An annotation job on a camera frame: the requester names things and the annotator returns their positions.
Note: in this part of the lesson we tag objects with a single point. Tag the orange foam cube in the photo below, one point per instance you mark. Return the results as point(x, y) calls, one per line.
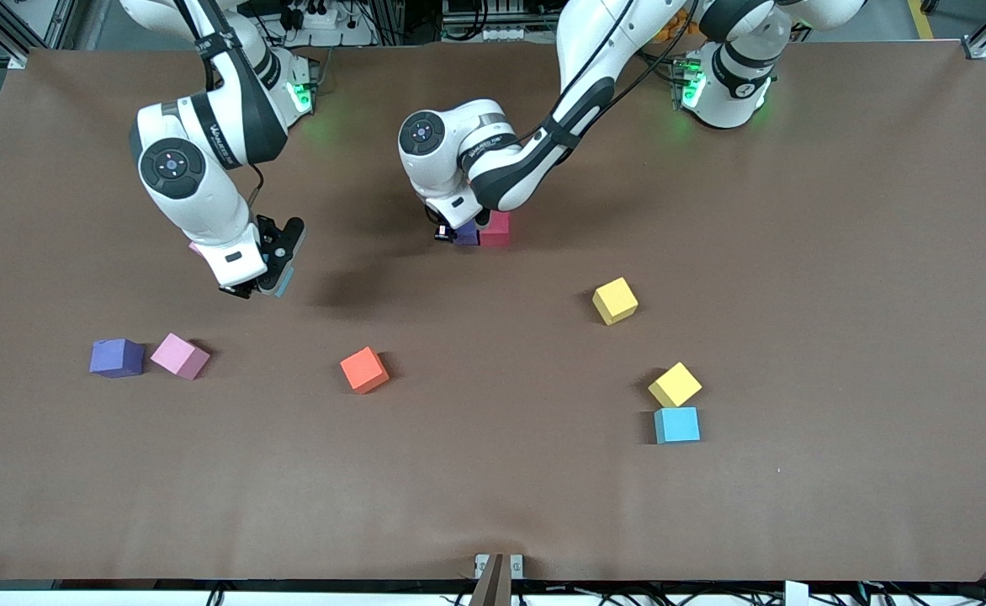
point(364, 369)

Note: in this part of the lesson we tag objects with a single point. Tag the brown table mat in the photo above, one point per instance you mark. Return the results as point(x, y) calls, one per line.
point(493, 471)

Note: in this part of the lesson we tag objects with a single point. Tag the metal table clamp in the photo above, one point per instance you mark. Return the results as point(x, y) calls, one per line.
point(497, 581)

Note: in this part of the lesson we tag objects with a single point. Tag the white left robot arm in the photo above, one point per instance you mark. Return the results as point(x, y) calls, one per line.
point(510, 168)

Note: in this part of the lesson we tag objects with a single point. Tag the purple foam cube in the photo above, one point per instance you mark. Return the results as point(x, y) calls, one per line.
point(468, 236)
point(116, 357)

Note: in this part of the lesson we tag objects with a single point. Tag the blue foam cube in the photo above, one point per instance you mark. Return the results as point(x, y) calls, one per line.
point(286, 284)
point(677, 425)

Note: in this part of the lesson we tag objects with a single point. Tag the red foam cube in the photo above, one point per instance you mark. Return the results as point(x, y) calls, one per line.
point(497, 229)

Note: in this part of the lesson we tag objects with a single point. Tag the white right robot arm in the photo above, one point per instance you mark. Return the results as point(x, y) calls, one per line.
point(198, 194)

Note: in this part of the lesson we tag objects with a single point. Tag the pile of orange packets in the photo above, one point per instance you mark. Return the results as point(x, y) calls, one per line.
point(675, 29)

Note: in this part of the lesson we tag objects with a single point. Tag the yellow foam cube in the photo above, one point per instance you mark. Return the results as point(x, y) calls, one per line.
point(675, 385)
point(615, 299)

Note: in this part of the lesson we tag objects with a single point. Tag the white power strip with plugs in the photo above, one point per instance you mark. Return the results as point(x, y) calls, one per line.
point(325, 18)

